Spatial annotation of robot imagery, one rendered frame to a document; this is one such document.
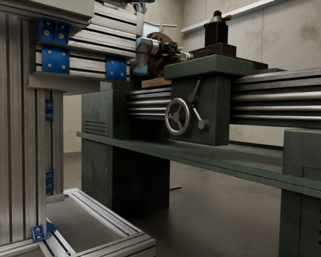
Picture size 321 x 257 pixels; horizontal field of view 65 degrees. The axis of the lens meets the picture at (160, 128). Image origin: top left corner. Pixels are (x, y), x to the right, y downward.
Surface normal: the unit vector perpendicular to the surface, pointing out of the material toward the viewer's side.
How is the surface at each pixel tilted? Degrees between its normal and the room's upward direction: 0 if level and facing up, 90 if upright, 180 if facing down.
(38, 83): 90
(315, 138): 90
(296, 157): 90
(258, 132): 90
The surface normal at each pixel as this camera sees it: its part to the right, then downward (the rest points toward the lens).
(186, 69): -0.80, 0.02
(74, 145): 0.62, 0.06
